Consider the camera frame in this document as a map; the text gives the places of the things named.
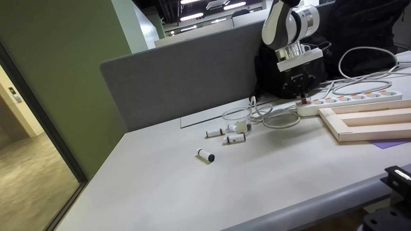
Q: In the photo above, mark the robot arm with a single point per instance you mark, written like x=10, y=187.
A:
x=281, y=25

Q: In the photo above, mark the purple paper sheet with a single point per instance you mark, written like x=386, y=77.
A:
x=388, y=143

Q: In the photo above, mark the black backpack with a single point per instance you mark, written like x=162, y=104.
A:
x=359, y=25

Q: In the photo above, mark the grey desk divider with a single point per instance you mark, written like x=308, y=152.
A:
x=179, y=80

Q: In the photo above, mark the white plug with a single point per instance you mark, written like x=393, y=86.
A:
x=244, y=127

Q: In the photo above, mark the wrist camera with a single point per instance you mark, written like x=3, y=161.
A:
x=300, y=60

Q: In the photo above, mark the small white bottle black cap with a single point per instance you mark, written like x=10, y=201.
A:
x=205, y=155

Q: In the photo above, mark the wooden frame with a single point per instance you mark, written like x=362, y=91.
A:
x=353, y=134

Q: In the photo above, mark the white power strip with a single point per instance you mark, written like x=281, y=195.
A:
x=350, y=99

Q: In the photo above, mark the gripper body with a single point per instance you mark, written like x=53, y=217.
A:
x=297, y=81

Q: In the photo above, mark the clear plastic cup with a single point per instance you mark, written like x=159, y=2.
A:
x=236, y=115

